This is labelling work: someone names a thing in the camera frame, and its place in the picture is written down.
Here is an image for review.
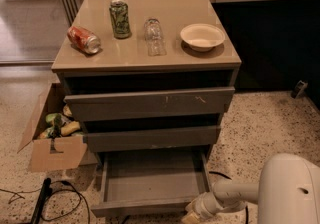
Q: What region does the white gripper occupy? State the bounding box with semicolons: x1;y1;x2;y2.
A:
181;192;246;224

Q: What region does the grey bottom drawer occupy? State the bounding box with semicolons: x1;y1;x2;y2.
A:
91;148;211;217

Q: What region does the grey drawer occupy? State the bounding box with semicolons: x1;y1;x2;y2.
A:
84;125;221;152
91;148;211;217
65;87;234;122

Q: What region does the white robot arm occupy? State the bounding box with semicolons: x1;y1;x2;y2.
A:
182;153;320;224

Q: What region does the grey middle drawer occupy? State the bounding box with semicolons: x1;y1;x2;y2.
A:
84;125;221;152

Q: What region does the grey top drawer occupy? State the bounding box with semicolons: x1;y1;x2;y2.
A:
65;87;234;122

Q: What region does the grey drawer cabinet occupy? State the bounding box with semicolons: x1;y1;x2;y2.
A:
50;0;242;156

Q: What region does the black power strip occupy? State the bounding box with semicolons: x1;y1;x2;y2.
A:
30;178;52;224

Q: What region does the yellow snack bag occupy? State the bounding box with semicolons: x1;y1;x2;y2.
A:
61;121;81;137

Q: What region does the brown cardboard box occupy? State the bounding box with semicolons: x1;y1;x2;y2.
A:
17;83;87;172

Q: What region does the green snack bag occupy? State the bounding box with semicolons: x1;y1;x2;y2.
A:
45;113;69;127

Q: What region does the small dark floor device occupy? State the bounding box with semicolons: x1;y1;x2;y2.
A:
291;80;308;98

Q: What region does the clear plastic bottle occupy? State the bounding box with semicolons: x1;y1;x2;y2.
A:
144;18;166;56

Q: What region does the white paper bowl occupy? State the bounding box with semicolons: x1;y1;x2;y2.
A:
180;24;225;52

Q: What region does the red crushed soda can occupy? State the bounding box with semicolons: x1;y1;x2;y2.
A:
67;26;101;54

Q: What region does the green upright drink can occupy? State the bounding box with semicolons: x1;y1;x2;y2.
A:
109;0;131;39

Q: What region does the black floor cable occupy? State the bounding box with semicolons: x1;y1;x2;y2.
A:
209;170;250;224

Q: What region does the thin black cable loop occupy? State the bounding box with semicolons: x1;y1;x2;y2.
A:
0;180;92;224

